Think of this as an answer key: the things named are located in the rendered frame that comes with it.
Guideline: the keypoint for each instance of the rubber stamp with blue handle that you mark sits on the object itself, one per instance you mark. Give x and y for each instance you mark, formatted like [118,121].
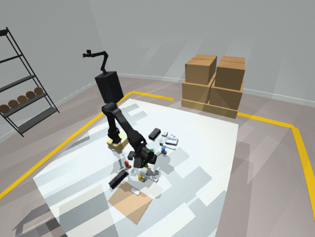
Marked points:
[163,150]

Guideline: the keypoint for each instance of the yellow rubber stamp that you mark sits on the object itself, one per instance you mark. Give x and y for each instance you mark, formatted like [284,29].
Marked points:
[141,178]

